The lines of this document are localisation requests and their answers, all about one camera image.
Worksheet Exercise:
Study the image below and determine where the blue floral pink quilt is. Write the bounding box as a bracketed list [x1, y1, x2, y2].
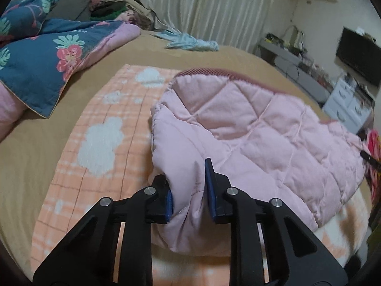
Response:
[1, 19, 141, 138]

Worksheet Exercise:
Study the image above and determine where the orange white plaid blanket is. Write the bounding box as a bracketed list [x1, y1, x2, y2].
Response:
[30, 65, 369, 271]

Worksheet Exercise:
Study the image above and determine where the blue floral pillow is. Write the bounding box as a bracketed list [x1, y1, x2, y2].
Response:
[1, 0, 59, 43]

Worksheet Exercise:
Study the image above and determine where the tan bed sheet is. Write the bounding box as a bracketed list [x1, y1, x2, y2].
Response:
[1, 33, 278, 278]

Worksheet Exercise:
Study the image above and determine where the red pink patterned cloth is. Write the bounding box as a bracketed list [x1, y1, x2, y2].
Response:
[366, 129, 380, 210]

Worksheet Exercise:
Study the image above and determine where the grey white desk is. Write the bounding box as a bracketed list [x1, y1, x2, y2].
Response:
[254, 33, 330, 108]

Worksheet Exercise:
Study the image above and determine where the white striped curtain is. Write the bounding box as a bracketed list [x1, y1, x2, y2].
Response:
[141, 0, 274, 52]

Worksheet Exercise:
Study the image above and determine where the grey pillow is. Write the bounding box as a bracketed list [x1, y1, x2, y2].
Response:
[46, 0, 91, 21]

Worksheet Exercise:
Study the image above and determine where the light blue garment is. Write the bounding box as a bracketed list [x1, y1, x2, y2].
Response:
[154, 30, 219, 52]

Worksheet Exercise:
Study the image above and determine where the pink quilted jacket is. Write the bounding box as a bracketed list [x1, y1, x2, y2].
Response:
[151, 69, 366, 257]

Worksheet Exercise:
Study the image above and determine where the pile of dark clothes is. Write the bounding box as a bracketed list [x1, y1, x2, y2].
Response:
[89, 0, 161, 31]

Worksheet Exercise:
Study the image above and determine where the black flat television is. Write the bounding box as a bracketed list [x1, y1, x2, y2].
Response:
[336, 27, 381, 87]

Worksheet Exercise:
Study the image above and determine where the white drawer cabinet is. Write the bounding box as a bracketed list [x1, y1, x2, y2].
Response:
[322, 77, 373, 134]

